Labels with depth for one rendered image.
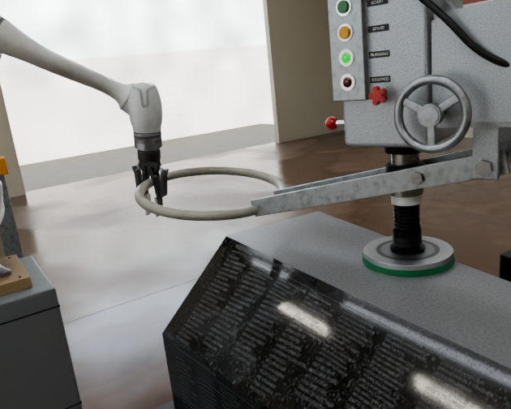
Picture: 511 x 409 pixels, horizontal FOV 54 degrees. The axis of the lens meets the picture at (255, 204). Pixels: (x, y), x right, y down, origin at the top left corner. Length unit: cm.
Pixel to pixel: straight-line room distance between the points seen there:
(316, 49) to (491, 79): 888
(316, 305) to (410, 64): 56
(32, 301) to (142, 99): 69
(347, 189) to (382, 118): 22
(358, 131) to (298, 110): 842
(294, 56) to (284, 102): 86
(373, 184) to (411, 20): 37
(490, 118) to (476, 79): 8
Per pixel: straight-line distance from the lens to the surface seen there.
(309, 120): 974
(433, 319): 104
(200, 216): 140
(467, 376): 95
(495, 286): 119
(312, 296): 120
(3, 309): 163
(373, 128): 114
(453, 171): 114
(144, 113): 164
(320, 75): 991
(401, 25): 110
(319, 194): 130
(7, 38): 166
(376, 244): 133
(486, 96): 106
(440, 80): 101
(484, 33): 106
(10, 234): 276
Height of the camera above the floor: 137
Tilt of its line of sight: 15 degrees down
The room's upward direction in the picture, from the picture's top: 6 degrees counter-clockwise
